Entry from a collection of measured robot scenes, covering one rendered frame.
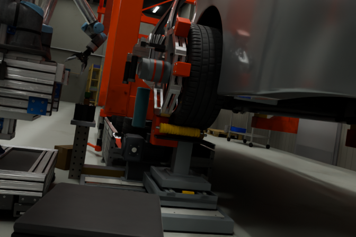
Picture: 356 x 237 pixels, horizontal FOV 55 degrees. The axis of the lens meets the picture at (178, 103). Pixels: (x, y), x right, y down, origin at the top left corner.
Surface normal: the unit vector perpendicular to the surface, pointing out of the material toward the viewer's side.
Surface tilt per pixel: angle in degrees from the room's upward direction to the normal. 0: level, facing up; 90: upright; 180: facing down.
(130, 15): 90
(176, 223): 90
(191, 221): 90
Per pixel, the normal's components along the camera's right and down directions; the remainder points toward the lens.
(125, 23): 0.25, 0.03
